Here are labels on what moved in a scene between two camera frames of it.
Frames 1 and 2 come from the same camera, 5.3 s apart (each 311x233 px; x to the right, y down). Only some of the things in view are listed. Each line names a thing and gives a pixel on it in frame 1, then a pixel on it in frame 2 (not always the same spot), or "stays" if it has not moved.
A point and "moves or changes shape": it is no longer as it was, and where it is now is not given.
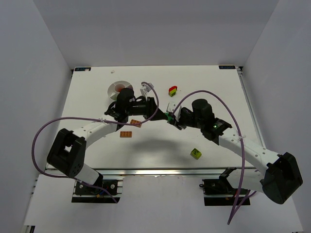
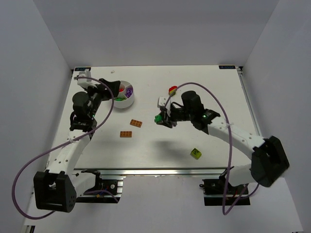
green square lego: x=169 y=118 moves or changes shape
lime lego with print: x=196 y=153 stays
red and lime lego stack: x=172 y=91 stays
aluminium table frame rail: x=167 y=171 stays
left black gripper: x=150 y=107 to x=107 y=87
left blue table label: x=83 y=69 stays
